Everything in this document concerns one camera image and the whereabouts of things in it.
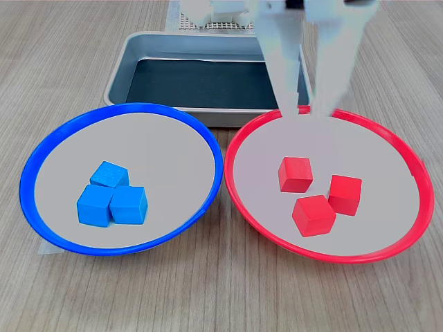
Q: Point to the red cube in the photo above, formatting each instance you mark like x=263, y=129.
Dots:
x=296, y=174
x=346, y=195
x=314, y=216

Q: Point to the blue cube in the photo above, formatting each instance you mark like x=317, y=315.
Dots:
x=128, y=205
x=109, y=173
x=93, y=207

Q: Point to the black tray mat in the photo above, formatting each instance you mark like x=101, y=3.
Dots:
x=200, y=83

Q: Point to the clear tape strip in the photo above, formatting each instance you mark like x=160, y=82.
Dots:
x=48, y=248
x=173, y=17

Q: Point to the white plate blue rim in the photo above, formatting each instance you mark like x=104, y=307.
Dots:
x=166, y=155

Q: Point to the steel tray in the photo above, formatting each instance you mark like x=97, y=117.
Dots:
x=117, y=84

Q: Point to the white plate red rim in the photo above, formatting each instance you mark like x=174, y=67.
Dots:
x=380, y=221

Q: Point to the pale perforated base plate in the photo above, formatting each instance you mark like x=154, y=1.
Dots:
x=225, y=25

